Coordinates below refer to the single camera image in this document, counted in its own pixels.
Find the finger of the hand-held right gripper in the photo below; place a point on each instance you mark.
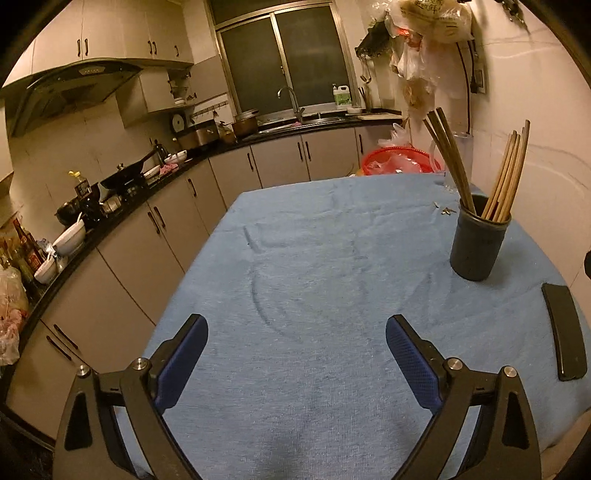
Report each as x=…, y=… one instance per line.
x=588, y=264

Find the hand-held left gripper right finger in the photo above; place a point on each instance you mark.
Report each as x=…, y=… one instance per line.
x=411, y=364

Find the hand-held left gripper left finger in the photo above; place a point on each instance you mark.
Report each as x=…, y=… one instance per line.
x=182, y=364

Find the black plastic cup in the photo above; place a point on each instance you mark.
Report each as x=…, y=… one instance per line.
x=478, y=249

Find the black remote control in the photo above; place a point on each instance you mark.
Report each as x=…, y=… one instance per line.
x=561, y=332

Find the blue table cloth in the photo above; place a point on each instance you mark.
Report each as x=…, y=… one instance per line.
x=314, y=277

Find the small white bowl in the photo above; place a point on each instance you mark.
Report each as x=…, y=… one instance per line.
x=46, y=273

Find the large white bowl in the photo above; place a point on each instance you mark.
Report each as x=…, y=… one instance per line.
x=69, y=240

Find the clear plastic pitcher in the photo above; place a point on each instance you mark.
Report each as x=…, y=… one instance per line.
x=464, y=147

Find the crumpled plastic bag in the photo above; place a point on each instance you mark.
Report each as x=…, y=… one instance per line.
x=11, y=314

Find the dark sauce bottle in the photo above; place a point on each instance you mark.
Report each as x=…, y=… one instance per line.
x=32, y=256

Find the black pot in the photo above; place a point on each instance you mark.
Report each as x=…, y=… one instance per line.
x=69, y=213

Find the pink cloth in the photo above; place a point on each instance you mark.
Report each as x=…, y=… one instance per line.
x=167, y=169

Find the black wok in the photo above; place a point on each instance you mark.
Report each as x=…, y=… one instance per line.
x=124, y=175

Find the yellow cap oil bottle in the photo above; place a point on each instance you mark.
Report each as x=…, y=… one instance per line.
x=82, y=189

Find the red plastic basket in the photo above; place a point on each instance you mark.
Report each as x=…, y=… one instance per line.
x=374, y=161

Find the stacked white dishes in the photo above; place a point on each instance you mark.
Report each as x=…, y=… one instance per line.
x=178, y=157

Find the black kitchen countertop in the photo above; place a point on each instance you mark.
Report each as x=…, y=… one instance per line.
x=231, y=144

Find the beige lower cabinets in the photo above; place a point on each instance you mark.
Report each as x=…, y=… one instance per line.
x=277, y=159

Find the beige cabinets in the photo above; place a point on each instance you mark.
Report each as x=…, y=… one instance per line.
x=115, y=32
x=277, y=159

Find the clear plastic bag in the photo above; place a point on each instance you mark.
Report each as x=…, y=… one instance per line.
x=397, y=136

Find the silver metal cooker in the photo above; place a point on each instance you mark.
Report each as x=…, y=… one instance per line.
x=201, y=136

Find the bag with brown contents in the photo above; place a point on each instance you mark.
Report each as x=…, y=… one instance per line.
x=415, y=94

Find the round white kitchen scale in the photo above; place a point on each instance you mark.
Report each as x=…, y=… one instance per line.
x=178, y=121

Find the brown cooking pot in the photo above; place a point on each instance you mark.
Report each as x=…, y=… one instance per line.
x=244, y=125

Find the wooden cutting board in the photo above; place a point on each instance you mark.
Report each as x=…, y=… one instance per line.
x=376, y=115

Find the small white dish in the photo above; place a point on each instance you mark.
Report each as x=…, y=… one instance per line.
x=355, y=110

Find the steel sink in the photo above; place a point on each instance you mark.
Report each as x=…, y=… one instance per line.
x=318, y=121

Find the white hanging plastic bag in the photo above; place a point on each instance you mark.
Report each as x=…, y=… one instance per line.
x=415, y=60

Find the green detergent bottle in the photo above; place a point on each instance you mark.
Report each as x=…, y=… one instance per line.
x=342, y=98

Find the steel kitchen faucet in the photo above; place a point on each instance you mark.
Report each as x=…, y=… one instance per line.
x=296, y=108

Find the plastic bag of bread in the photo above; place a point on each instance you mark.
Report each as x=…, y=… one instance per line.
x=438, y=21

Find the range hood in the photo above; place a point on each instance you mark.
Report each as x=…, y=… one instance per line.
x=69, y=87

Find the kitchen window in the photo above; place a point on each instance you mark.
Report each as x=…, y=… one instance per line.
x=258, y=64

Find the beige upper cabinets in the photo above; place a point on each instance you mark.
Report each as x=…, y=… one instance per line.
x=115, y=32

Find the wall socket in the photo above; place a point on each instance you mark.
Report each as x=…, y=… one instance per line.
x=481, y=79

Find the black wall rack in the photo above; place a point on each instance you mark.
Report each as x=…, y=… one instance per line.
x=374, y=39

